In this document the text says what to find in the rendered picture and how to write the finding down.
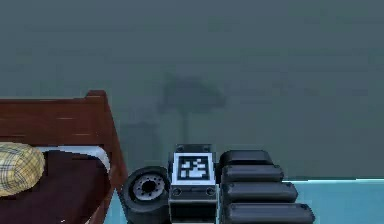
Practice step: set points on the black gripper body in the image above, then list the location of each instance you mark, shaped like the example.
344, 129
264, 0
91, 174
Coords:
146, 193

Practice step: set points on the dark red wooden bed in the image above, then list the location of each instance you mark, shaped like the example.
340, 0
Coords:
60, 126

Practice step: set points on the yellow checked pillow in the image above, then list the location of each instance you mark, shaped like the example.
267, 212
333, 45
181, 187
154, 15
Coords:
18, 168

